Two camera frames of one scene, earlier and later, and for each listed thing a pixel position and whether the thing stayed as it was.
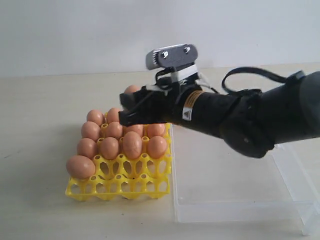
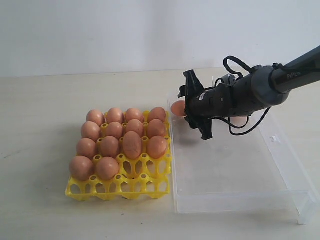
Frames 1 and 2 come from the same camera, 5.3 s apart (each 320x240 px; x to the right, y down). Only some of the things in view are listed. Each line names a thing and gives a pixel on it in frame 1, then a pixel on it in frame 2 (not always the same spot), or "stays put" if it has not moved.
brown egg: (95, 115) stays put
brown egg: (113, 115) stays put
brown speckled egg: (114, 129) stays put
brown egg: (131, 89) -> (107, 168)
